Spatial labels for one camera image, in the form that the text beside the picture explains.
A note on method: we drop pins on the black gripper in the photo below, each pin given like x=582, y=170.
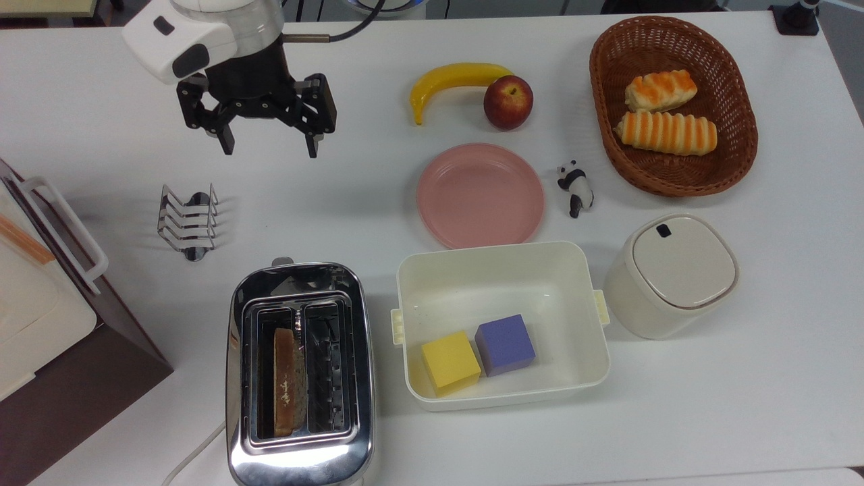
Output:
x=250, y=77

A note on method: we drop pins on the chrome and cream toaster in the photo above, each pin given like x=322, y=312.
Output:
x=300, y=452

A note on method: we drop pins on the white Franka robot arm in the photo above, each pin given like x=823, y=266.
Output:
x=192, y=30

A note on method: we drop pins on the metal toast rack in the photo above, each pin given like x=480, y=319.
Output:
x=189, y=219

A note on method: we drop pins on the yellow banana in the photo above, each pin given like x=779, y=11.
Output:
x=445, y=75

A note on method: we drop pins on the pink plate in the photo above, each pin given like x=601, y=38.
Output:
x=480, y=196

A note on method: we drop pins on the red apple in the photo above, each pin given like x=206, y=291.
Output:
x=508, y=102

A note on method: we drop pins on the brown toast slice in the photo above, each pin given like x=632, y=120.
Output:
x=289, y=378

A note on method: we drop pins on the white plastic container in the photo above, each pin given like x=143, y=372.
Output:
x=499, y=283

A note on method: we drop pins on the yellow cube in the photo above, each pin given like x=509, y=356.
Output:
x=451, y=361

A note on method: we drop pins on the panda figurine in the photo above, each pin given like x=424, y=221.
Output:
x=577, y=189

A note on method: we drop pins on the purple cube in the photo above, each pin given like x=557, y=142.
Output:
x=505, y=344

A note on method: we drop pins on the short striped bread roll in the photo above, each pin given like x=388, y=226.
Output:
x=661, y=90

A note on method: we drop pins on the long striped bread roll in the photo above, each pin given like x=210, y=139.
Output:
x=665, y=133

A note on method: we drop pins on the brown wicker basket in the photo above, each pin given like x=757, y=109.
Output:
x=675, y=175

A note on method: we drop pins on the cream bin with lid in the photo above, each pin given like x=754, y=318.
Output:
x=678, y=270

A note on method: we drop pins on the black clamp mount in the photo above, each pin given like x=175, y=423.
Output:
x=796, y=19

